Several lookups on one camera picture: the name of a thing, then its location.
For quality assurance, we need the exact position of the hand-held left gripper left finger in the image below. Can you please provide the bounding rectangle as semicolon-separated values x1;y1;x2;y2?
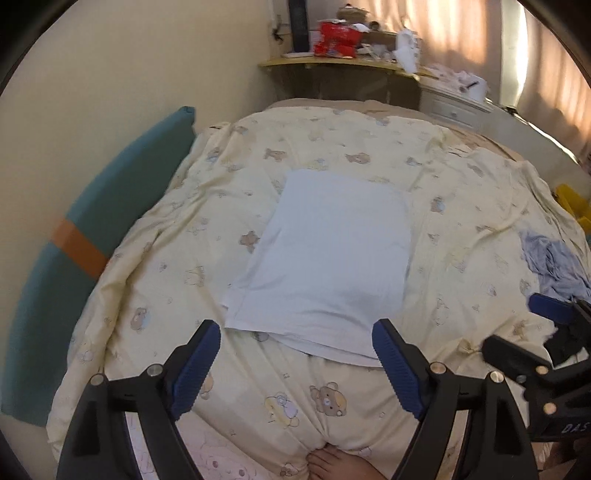
55;319;222;480

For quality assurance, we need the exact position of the grey sweatshirt with black sleeves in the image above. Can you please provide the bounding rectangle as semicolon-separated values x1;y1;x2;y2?
519;231;591;365

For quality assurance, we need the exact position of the wooden wall shelf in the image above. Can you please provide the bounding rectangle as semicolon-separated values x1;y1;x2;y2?
259;55;423;109

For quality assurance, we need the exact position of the yellow plastic bin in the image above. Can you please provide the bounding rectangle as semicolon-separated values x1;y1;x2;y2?
554;184;591;236

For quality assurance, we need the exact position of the white kettle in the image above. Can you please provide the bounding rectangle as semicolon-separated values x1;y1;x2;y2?
462;76;490;100

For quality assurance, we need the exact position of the white cartoon print garment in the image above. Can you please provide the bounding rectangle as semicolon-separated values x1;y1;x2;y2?
124;406;310;480

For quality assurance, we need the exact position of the red bag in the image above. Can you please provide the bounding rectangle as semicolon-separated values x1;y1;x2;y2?
314;21;363;58

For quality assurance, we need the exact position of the teal padded headboard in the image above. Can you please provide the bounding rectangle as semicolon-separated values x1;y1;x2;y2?
0;106;197;428

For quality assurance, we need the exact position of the beige curtain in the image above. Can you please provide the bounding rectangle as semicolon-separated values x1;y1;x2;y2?
522;0;591;158
416;0;504;100

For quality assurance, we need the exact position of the brown box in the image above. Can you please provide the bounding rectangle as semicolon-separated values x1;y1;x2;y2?
335;4;370;24

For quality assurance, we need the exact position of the white paper bag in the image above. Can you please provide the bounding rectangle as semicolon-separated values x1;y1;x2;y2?
394;28;422;75

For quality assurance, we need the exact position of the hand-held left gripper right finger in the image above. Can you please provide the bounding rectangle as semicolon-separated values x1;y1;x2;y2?
372;318;541;480

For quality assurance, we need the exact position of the white nightstand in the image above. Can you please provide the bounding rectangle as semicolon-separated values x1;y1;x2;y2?
418;78;495;130

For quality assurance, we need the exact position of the black tower device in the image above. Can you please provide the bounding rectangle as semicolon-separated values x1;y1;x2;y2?
287;0;311;52

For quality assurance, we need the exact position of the white cartoon print t-shirt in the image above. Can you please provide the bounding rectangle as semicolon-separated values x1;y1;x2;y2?
221;168;414;367

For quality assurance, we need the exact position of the yellow bear print blanket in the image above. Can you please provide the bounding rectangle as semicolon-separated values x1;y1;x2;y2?
46;108;591;480

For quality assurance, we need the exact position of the pile of white plastic bags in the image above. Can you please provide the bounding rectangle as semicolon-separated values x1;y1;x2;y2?
425;65;476;90

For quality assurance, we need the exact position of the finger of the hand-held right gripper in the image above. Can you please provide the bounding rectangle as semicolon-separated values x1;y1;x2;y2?
482;335;556;383
529;293;591;333

